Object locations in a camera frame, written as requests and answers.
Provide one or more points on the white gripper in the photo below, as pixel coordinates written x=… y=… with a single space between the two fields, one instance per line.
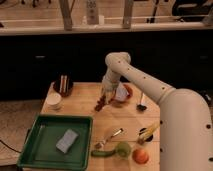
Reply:
x=109 y=85

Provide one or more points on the dark purple grape bunch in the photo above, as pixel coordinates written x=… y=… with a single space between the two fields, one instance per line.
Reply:
x=100 y=103

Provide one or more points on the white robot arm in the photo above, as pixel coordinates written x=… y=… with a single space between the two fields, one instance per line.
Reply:
x=186 y=129

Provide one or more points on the grey folded cloth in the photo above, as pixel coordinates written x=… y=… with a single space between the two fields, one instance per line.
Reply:
x=121 y=93

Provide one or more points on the orange plate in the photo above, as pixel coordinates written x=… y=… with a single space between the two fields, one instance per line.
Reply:
x=130 y=93

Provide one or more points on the wooden strips on plate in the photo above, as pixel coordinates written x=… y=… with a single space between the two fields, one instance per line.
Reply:
x=63 y=83

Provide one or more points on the dark round plate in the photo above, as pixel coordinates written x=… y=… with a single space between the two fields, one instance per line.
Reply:
x=56 y=86

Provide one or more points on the white paper cup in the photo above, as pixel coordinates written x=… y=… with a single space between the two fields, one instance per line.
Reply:
x=53 y=101

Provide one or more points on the yellow banana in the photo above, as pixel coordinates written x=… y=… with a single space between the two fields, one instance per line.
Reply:
x=153 y=127

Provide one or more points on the green measuring scoop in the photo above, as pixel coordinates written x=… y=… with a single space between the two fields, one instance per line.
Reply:
x=122 y=149

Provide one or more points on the blue-grey sponge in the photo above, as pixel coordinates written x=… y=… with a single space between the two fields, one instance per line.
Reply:
x=66 y=141

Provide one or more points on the orange fruit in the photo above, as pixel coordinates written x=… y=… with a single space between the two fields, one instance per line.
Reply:
x=140 y=156

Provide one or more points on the white remote device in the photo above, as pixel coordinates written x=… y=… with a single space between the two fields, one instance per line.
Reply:
x=92 y=12

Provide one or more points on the green plastic tray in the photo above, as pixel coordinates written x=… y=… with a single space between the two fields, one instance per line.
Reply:
x=40 y=151

